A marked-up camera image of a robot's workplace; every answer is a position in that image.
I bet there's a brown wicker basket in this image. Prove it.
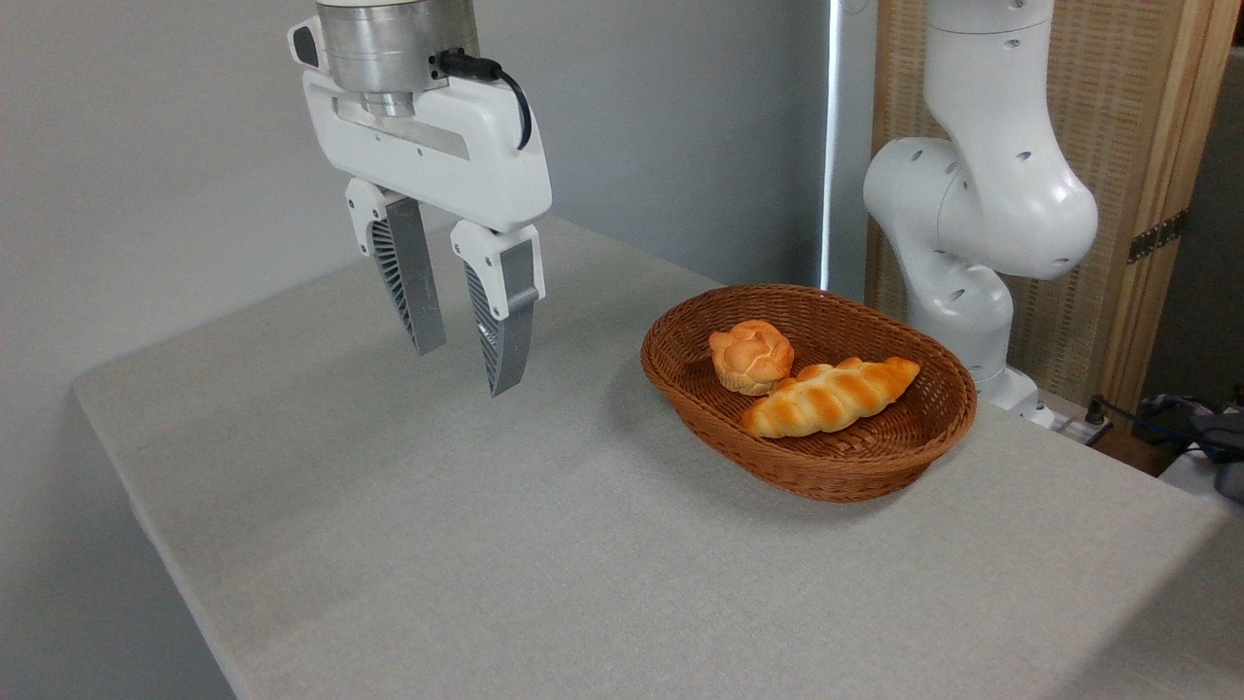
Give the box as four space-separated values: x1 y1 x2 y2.
640 284 979 504

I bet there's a white vertical wall strip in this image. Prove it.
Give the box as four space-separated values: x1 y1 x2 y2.
819 0 840 293

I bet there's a wooden rattan folding screen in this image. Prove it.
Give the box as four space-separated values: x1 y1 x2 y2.
865 0 1244 460

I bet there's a long braided bread loaf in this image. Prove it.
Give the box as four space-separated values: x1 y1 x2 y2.
740 356 921 439

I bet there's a round knotted bread roll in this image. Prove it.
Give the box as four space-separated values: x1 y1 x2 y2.
708 320 796 397

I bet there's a white power strip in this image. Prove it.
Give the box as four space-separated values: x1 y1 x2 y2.
1028 402 1115 447

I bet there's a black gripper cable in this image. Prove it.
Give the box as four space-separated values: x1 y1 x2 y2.
433 49 535 153

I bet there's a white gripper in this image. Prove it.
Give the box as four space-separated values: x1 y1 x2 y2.
302 72 554 399

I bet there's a dark grey bundle of gear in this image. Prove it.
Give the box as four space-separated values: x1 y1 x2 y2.
1132 389 1244 504

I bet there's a dark metal screen hinge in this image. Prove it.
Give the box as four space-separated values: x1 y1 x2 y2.
1127 208 1190 265

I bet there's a black power cable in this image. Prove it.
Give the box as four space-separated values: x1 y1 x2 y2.
1086 393 1206 450

